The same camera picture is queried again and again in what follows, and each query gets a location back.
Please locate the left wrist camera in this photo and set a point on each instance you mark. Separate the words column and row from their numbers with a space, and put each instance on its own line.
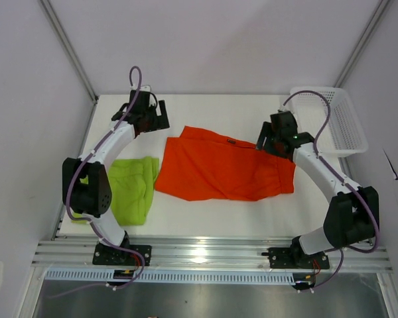
column 146, row 88

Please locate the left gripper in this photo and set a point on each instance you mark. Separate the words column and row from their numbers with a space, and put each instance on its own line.
column 160, row 122

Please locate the lime green shorts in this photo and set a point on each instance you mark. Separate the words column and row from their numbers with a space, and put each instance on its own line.
column 125, row 189

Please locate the orange shorts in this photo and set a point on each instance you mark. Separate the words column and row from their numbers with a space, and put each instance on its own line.
column 200, row 165

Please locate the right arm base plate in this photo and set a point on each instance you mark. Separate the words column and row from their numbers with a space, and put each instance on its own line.
column 287, row 258

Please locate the slotted cable duct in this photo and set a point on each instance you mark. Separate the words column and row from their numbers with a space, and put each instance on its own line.
column 174, row 276

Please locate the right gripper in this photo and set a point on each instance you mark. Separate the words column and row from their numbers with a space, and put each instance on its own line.
column 264, row 134

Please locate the aluminium mounting rail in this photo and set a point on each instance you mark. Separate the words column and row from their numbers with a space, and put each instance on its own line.
column 200, row 253

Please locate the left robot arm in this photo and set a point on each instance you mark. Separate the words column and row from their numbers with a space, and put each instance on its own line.
column 117, row 136

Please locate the white plastic basket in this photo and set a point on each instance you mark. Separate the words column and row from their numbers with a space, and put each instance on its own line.
column 328, row 114

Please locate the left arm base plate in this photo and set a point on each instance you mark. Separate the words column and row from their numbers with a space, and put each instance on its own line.
column 107, row 256

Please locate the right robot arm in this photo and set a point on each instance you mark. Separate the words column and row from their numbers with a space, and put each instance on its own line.
column 353, row 210

